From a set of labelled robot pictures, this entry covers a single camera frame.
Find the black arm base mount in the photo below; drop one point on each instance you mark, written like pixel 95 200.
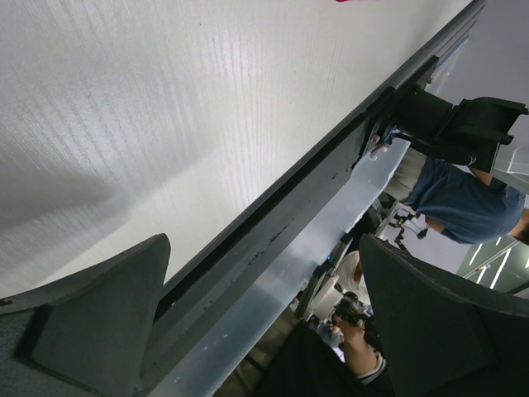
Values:
pixel 469 133

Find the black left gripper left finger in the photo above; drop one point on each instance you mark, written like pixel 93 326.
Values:
pixel 85 334

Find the person in white shirt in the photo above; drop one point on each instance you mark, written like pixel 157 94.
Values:
pixel 305 365

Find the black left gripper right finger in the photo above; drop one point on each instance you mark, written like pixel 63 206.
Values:
pixel 442 334

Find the person in blue shirt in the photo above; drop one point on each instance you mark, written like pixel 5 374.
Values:
pixel 469 207

